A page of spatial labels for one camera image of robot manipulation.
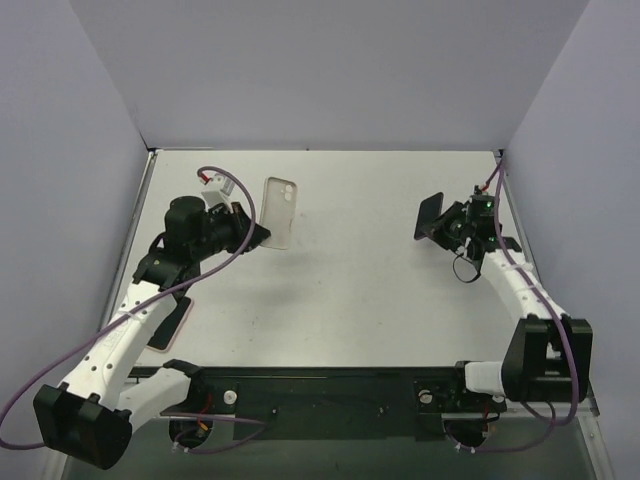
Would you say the black smartphone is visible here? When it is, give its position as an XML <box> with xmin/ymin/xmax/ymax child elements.
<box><xmin>413</xmin><ymin>192</ymin><xmax>444</xmax><ymax>241</ymax></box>

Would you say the beige phone case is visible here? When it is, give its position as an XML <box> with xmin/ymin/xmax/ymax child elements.
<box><xmin>259</xmin><ymin>177</ymin><xmax>298</xmax><ymax>250</ymax></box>

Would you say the black phone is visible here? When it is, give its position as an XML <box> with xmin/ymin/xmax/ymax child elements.
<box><xmin>147</xmin><ymin>297</ymin><xmax>193</xmax><ymax>352</ymax></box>

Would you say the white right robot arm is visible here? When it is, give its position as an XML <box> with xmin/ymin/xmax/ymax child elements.
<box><xmin>414</xmin><ymin>192</ymin><xmax>593</xmax><ymax>409</ymax></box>

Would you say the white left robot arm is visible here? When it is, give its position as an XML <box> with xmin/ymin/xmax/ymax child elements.
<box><xmin>33</xmin><ymin>196</ymin><xmax>271</xmax><ymax>470</ymax></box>

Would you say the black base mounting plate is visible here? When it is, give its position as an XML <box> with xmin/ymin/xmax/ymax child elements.
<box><xmin>173</xmin><ymin>367</ymin><xmax>506</xmax><ymax>441</ymax></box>

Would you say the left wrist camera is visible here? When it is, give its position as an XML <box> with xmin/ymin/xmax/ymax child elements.
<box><xmin>202</xmin><ymin>174</ymin><xmax>235</xmax><ymax>208</ymax></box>

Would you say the aluminium table edge rail right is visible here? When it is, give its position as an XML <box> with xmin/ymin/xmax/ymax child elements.
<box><xmin>492</xmin><ymin>148</ymin><xmax>561</xmax><ymax>321</ymax></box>

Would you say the aluminium table edge rail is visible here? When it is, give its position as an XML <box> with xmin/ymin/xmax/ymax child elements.
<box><xmin>492</xmin><ymin>148</ymin><xmax>561</xmax><ymax>321</ymax></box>
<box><xmin>96</xmin><ymin>148</ymin><xmax>159</xmax><ymax>333</ymax></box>

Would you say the aluminium table edge rail left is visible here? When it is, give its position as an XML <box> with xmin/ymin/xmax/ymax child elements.
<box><xmin>96</xmin><ymin>148</ymin><xmax>159</xmax><ymax>333</ymax></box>

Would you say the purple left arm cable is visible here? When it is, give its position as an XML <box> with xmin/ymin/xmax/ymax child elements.
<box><xmin>0</xmin><ymin>166</ymin><xmax>269</xmax><ymax>456</ymax></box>

